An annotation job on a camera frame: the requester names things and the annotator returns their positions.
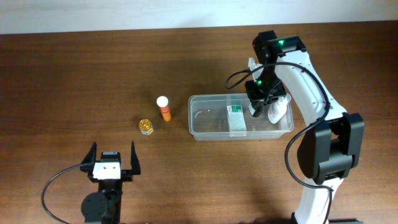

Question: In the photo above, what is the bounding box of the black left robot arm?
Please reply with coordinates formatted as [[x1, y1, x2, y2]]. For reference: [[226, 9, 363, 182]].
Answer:
[[80, 142, 141, 224]]

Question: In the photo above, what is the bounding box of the dark bottle white cap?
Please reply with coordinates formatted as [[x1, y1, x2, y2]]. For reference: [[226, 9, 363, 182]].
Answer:
[[249, 103, 264, 118]]

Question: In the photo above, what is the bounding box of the white spray bottle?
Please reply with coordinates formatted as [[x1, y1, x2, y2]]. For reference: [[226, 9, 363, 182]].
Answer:
[[267, 95, 290, 124]]

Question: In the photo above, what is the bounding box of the clear plastic container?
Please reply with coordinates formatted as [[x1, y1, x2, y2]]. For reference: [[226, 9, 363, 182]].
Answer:
[[188, 93, 294, 141]]

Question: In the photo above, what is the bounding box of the small jar gold lid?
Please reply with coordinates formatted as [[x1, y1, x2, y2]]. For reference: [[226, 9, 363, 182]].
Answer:
[[139, 119, 154, 135]]

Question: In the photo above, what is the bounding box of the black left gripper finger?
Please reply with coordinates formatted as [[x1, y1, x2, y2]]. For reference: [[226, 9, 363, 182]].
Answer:
[[130, 141, 141, 175], [81, 142, 97, 164]]

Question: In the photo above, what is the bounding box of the white green medicine box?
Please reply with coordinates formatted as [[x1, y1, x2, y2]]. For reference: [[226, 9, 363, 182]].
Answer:
[[226, 105, 247, 137]]

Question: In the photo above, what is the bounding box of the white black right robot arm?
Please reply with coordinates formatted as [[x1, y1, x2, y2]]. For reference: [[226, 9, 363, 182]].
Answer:
[[245, 30, 364, 223]]

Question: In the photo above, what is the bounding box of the orange tablet tube white cap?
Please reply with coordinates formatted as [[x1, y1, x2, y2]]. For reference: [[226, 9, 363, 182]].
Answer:
[[156, 96, 172, 122]]

